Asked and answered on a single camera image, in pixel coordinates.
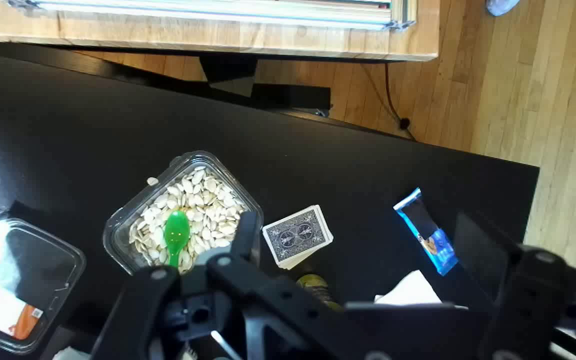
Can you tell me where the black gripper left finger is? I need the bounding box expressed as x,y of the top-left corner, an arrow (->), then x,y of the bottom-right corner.
89,209 -> 345,360

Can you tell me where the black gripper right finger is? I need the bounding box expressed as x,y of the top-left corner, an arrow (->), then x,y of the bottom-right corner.
451,209 -> 576,360

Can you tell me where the thin black floor cable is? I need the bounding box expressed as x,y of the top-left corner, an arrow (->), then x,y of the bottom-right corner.
360,60 -> 416,136

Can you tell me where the clear container of shells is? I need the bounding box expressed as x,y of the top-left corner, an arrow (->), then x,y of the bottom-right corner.
101,150 -> 263,276

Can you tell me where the aluminium rail frame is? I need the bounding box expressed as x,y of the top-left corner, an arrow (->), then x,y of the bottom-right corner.
5,0 -> 416,31

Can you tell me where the green spoon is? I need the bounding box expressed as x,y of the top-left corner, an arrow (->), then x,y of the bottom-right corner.
162,207 -> 193,270

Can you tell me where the deck of playing cards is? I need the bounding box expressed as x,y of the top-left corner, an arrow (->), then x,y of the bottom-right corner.
259,203 -> 336,270

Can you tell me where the blue snack bar wrapper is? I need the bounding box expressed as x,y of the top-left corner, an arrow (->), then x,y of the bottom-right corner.
391,185 -> 459,278

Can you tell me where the wooden robot mount board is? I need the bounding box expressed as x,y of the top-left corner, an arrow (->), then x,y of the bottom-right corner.
0,0 -> 441,63

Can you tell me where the white paper napkin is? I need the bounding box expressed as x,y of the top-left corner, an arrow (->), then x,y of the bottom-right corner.
373,267 -> 469,307

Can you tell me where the white shoe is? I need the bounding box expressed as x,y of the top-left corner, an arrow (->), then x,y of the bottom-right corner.
484,0 -> 523,20

